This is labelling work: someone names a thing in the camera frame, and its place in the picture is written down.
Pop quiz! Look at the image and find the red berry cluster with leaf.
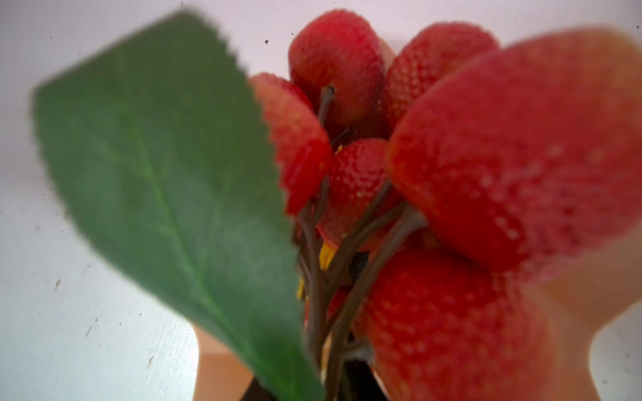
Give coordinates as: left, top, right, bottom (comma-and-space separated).
32, 9, 641, 400

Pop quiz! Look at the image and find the pink faceted fruit bowl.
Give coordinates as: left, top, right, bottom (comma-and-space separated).
192, 235, 642, 401

